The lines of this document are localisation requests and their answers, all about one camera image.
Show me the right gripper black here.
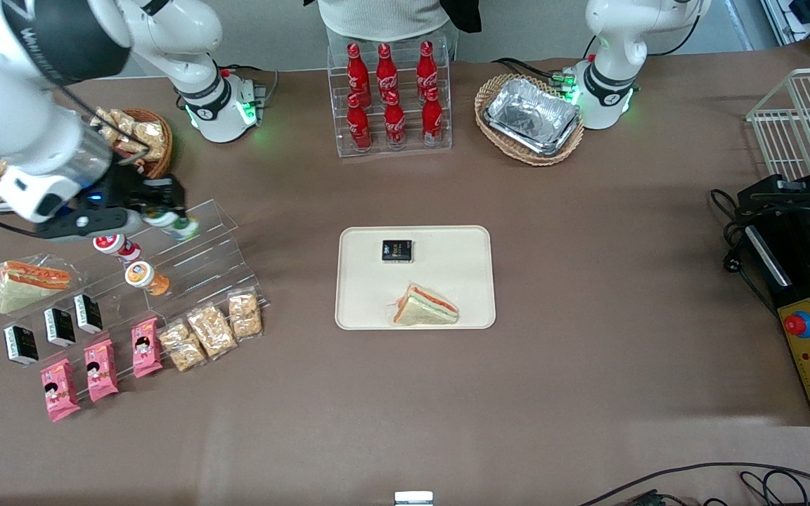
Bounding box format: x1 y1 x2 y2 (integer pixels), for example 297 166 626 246
84 162 188 225

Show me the green gum bottle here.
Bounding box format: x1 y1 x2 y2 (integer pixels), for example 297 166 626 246
154 211 200 242

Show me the red gum bottle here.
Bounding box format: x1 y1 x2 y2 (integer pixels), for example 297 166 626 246
94 235 143 265

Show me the orange gum bottle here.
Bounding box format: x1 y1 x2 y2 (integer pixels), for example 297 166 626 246
124 261 171 297

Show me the silver foil tray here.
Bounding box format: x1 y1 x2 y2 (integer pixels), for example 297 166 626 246
484 77 582 157

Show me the cream plastic tray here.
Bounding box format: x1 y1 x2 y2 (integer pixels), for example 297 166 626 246
335 225 497 331

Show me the dark brown wicker basket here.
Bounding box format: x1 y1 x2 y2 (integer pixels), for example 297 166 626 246
92 108 174 181

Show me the clear acrylic tiered stand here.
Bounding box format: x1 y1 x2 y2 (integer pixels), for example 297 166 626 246
85 199 270 373
0 246 167 420

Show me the black white small box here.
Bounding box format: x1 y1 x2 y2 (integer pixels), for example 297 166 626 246
44 307 77 349
72 293 104 335
3 325 40 368

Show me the clear-wrapped rice crisp bar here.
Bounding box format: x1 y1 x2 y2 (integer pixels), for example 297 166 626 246
158 320 207 373
186 304 238 361
226 290 266 342

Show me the grey connector block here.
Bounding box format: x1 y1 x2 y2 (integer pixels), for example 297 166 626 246
233 73 269 127

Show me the pink cartoon snack pack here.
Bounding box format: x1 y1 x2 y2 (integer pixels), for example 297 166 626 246
131 318 165 380
39 358 82 423
83 339 120 403

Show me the wrapped triangle sandwich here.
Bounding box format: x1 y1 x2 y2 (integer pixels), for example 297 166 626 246
387 283 461 328
0 254 84 316

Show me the red cola bottle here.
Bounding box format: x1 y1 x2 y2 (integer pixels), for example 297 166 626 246
375 42 399 103
421 86 444 145
346 42 372 106
416 40 440 99
346 93 373 153
383 90 407 149

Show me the green-lit connector block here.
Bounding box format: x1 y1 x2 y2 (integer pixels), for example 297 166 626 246
549 67 582 106

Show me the clear acrylic bottle rack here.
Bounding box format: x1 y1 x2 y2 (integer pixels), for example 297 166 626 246
326 37 454 159

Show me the light wicker basket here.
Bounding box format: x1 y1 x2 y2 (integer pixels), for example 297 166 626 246
474 73 586 168

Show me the person in white shirt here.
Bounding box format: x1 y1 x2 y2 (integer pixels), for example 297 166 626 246
317 0 458 61

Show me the black fabric item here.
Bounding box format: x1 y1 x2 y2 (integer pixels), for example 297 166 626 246
440 0 484 34

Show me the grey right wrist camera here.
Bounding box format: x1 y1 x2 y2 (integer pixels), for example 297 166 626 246
36 209 144 245

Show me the black power cable with plug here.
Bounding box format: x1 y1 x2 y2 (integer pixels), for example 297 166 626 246
709 188 780 318

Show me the white wire basket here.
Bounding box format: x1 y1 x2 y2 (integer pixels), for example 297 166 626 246
746 67 810 185

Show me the metal frame shelf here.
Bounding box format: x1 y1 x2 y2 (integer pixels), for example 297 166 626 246
760 0 810 67

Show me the long black cable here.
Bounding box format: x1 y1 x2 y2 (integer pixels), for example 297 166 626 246
577 461 810 506

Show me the black cable bundle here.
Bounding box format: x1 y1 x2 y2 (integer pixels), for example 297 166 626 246
491 57 569 86

